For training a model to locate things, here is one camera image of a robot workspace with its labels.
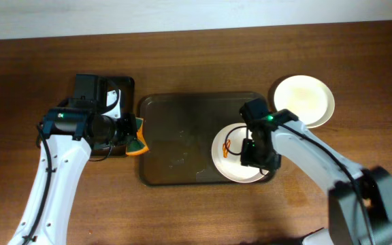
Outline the green orange sponge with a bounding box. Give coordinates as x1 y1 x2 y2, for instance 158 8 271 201
126 117 149 156

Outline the cream plate with sauce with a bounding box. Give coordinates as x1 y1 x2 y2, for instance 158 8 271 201
272 75 335 128

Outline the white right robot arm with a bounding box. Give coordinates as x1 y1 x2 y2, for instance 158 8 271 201
240 107 392 244

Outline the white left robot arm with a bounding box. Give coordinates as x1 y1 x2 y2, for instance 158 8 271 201
9 108 143 244

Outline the small dark tray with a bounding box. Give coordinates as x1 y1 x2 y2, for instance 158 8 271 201
67 76 136 157

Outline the large brown tray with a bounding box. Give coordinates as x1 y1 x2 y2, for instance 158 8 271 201
138 92 260 186

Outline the pinkish plate with sauce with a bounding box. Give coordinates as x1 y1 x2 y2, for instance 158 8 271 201
211 123 270 183

